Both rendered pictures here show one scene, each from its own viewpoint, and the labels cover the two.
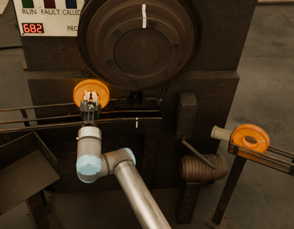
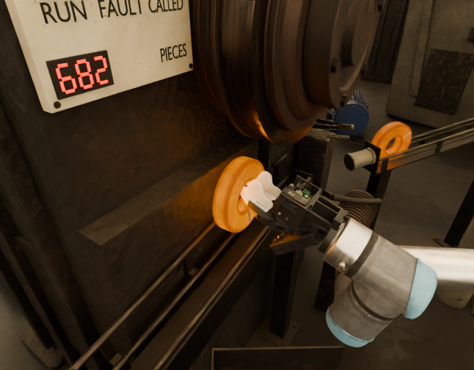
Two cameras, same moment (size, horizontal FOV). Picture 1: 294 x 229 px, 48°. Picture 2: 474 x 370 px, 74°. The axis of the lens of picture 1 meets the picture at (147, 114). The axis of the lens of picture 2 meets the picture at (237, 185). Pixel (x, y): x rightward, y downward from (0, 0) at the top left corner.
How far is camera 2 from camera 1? 114 cm
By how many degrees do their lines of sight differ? 39
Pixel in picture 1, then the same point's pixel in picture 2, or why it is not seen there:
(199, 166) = (363, 213)
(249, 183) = not seen: hidden behind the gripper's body
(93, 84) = (250, 163)
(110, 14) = not seen: outside the picture
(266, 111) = not seen: hidden behind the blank
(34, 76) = (109, 229)
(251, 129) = (398, 126)
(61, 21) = (147, 37)
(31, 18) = (74, 37)
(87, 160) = (429, 274)
